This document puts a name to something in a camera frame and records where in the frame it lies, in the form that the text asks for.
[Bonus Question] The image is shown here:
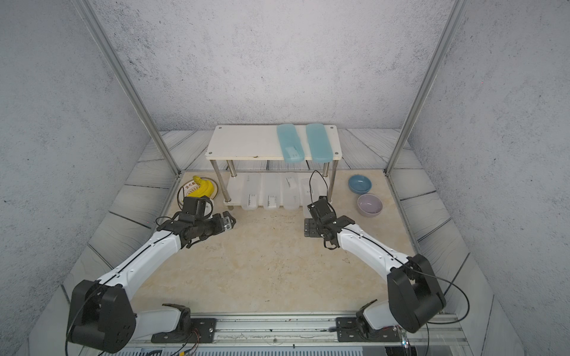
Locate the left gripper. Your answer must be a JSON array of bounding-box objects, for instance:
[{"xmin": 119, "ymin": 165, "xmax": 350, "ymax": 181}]
[{"xmin": 194, "ymin": 209, "xmax": 238, "ymax": 240}]

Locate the clear pencil case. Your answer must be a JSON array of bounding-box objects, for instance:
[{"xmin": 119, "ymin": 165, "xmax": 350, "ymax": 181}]
[
  {"xmin": 262, "ymin": 173, "xmax": 281, "ymax": 210},
  {"xmin": 240, "ymin": 173, "xmax": 261, "ymax": 211},
  {"xmin": 300, "ymin": 174, "xmax": 320, "ymax": 219},
  {"xmin": 281, "ymin": 173, "xmax": 301, "ymax": 210}
]

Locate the teal pencil case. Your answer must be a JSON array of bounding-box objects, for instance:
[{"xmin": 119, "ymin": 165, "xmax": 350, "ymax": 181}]
[
  {"xmin": 276, "ymin": 124, "xmax": 305, "ymax": 163},
  {"xmin": 306, "ymin": 123, "xmax": 334, "ymax": 163}
]

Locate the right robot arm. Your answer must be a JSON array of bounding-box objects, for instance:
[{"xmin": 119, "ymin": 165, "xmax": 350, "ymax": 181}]
[{"xmin": 304, "ymin": 216, "xmax": 446, "ymax": 338}]

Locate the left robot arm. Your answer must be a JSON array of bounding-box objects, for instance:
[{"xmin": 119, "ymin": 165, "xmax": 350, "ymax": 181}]
[{"xmin": 65, "ymin": 212, "xmax": 236, "ymax": 353}]

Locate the white two-tier shelf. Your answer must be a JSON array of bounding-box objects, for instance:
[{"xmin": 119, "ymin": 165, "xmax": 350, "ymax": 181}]
[{"xmin": 205, "ymin": 125, "xmax": 342, "ymax": 207}]

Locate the yellow banana bunch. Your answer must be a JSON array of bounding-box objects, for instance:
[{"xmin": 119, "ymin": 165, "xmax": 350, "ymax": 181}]
[{"xmin": 184, "ymin": 176, "xmax": 217, "ymax": 198}]

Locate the patterned round plate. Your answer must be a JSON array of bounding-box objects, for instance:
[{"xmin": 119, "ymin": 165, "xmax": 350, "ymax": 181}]
[{"xmin": 177, "ymin": 176, "xmax": 218, "ymax": 208}]

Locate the purple ceramic bowl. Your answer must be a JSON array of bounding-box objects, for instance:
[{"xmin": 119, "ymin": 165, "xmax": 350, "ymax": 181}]
[{"xmin": 356, "ymin": 194, "xmax": 384, "ymax": 217}]

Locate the blue ceramic bowl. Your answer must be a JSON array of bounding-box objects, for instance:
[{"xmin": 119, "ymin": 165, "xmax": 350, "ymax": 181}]
[{"xmin": 348, "ymin": 174, "xmax": 373, "ymax": 195}]

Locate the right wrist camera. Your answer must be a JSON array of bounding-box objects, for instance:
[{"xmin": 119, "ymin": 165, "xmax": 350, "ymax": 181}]
[{"xmin": 307, "ymin": 196, "xmax": 337, "ymax": 225}]

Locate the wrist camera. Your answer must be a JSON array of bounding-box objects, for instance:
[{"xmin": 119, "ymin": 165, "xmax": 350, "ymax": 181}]
[
  {"xmin": 307, "ymin": 196, "xmax": 337, "ymax": 225},
  {"xmin": 178, "ymin": 196, "xmax": 213, "ymax": 223}
]

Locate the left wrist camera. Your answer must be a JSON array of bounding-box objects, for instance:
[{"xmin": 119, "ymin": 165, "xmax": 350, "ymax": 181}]
[{"xmin": 178, "ymin": 196, "xmax": 213, "ymax": 223}]

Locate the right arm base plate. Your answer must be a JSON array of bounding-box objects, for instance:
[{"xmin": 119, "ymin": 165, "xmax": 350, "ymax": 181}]
[{"xmin": 329, "ymin": 317, "xmax": 401, "ymax": 343}]

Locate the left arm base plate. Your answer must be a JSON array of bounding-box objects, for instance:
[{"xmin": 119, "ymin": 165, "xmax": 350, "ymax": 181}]
[{"xmin": 151, "ymin": 318, "xmax": 217, "ymax": 344}]

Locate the aluminium mounting rail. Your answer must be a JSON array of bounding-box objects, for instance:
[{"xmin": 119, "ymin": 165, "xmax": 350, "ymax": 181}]
[{"xmin": 79, "ymin": 312, "xmax": 473, "ymax": 356}]

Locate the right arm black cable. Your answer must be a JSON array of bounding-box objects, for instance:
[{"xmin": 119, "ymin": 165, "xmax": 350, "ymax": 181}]
[{"xmin": 308, "ymin": 169, "xmax": 471, "ymax": 356}]

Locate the left aluminium frame post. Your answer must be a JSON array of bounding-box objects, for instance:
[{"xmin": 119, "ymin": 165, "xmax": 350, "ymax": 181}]
[{"xmin": 73, "ymin": 0, "xmax": 181, "ymax": 177}]

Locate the aluminium frame post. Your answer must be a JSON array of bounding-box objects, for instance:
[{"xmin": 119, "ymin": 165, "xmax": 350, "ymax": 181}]
[
  {"xmin": 384, "ymin": 0, "xmax": 468, "ymax": 177},
  {"xmin": 73, "ymin": 0, "xmax": 181, "ymax": 177}
]

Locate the right aluminium frame post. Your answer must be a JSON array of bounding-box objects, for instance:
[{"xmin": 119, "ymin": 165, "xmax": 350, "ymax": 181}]
[{"xmin": 384, "ymin": 0, "xmax": 468, "ymax": 177}]

